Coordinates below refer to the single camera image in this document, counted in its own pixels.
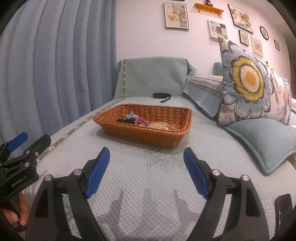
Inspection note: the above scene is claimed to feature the striped blue pillow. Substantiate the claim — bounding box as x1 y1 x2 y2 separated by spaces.
183 72 223 120

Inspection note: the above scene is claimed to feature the black strap on bed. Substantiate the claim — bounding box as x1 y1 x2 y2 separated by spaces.
152 92 172 103

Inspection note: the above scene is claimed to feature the pale green bead bracelet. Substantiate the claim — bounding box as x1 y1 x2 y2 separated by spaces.
147 121 172 130

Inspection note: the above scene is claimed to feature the purple spiral hair tie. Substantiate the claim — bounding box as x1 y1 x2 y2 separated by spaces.
134 117 150 127

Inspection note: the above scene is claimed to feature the yellow wall shelf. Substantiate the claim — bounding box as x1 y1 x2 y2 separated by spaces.
194 3 224 17

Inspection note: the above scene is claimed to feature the teal covered headboard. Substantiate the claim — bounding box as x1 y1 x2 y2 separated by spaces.
114 57 196 98

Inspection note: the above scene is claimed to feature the butterfly small framed picture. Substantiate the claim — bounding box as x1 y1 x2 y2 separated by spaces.
251 36 263 57

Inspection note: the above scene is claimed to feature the person's left hand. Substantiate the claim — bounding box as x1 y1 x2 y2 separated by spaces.
0 192 30 227

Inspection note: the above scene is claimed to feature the plain teal cushion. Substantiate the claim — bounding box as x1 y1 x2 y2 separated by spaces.
223 118 295 175

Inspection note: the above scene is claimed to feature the figurine on shelf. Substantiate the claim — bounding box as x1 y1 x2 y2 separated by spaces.
205 0 213 6

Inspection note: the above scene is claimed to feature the woven wicker basket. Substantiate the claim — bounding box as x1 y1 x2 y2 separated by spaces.
93 103 193 149

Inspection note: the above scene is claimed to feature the large floral cushion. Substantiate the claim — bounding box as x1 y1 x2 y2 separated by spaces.
217 37 292 125

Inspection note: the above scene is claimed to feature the blue curtain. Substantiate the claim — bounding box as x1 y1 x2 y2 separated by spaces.
1 1 117 142

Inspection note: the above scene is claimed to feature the light blue hair clip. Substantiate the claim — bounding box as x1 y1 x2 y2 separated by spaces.
126 111 138 120

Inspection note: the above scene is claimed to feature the tiny framed picture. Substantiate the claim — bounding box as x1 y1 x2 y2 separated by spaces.
274 39 280 51

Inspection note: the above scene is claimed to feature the small dark framed picture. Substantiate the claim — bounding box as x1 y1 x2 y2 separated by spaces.
238 30 249 46

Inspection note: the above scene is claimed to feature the floral framed picture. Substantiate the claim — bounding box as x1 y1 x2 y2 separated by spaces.
227 4 253 34

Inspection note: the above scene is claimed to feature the white framed collage picture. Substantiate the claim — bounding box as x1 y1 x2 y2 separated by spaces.
207 20 228 41

